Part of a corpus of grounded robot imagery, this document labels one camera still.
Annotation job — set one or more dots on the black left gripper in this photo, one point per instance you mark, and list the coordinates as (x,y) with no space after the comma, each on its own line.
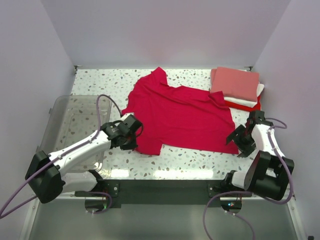
(132,145)

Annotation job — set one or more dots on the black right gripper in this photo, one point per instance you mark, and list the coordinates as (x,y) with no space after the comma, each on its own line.
(245,149)

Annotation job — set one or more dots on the crimson red t-shirt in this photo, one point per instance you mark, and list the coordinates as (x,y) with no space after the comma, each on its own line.
(182,117)

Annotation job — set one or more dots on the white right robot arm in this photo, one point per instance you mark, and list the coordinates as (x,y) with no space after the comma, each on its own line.
(270,174)

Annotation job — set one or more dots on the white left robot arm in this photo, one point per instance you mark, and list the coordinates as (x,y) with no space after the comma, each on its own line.
(50,175)

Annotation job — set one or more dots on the folded red t-shirt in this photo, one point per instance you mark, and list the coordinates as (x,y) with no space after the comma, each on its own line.
(257,107)

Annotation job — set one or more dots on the clear plastic bin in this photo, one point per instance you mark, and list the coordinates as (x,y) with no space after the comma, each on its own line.
(72,119)

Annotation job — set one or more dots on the folded pink t-shirt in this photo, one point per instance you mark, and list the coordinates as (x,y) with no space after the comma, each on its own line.
(235,83)

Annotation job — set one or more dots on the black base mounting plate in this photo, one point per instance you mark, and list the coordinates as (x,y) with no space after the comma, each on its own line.
(155,192)

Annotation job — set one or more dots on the aluminium extrusion rail frame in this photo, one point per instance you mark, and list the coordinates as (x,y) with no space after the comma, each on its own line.
(269,176)

